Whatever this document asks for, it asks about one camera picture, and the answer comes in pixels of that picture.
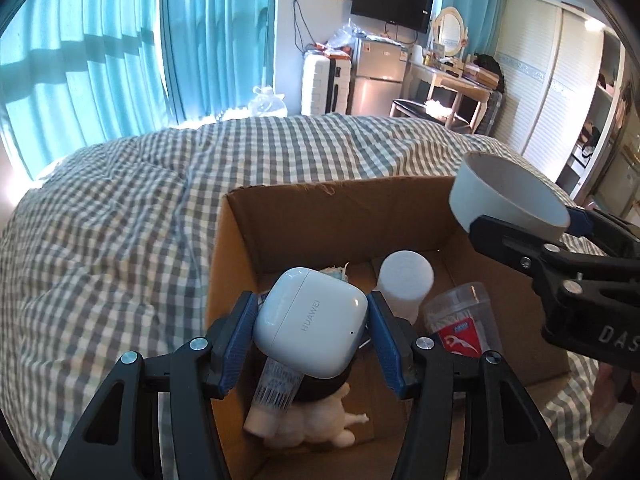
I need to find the white tape roll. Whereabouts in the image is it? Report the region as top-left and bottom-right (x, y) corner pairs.
(449, 152), (570, 242)

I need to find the white plush toy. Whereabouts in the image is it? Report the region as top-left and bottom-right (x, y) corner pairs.
(264, 382), (369, 450)

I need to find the small white tube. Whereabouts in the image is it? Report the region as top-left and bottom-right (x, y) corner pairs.
(243, 358), (304, 438)

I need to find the silver mini fridge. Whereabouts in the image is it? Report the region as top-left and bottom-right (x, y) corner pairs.
(348, 38), (408, 117)

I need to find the brown cardboard box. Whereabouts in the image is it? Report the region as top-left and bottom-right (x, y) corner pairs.
(206, 177), (570, 479)

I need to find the person's right hand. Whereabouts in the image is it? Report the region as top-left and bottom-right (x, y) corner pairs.
(589, 363), (631, 445)

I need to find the black cushioned stool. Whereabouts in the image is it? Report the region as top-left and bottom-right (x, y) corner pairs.
(390, 99), (472, 134)

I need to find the middle teal curtain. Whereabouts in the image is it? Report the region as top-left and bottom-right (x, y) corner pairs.
(160, 0), (274, 122)

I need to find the black round case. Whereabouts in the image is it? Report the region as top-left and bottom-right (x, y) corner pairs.
(294, 348), (370, 403)

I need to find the large teal window curtain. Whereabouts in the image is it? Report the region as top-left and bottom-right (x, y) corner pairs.
(1, 0), (170, 178)

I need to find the white dressing table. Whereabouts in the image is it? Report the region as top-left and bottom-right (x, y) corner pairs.
(400, 63), (491, 133)

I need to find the checkered grey bed quilt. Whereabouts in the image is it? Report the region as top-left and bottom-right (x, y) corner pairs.
(0, 112), (616, 480)

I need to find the black wall television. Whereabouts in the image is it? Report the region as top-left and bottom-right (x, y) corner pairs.
(350, 0), (433, 34)

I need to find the white sliding wardrobe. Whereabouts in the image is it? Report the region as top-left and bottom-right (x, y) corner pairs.
(492, 0), (628, 200)

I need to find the clear floss pick jar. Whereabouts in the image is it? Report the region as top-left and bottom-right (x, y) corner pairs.
(421, 282), (502, 359)

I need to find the white oval vanity mirror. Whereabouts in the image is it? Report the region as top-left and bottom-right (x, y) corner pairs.
(432, 6), (468, 58)

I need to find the black bag on table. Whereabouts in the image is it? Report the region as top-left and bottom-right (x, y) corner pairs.
(473, 53), (506, 93)

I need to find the white suitcase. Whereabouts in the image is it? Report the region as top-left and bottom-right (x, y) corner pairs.
(300, 51), (352, 116)

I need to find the white earbuds case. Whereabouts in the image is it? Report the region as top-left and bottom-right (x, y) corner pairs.
(254, 266), (368, 379)

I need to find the blue tissue pack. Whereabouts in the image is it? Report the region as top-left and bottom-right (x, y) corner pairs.
(320, 263), (349, 282)

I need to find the white plug-in night light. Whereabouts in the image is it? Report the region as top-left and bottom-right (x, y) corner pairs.
(375, 250), (435, 324)

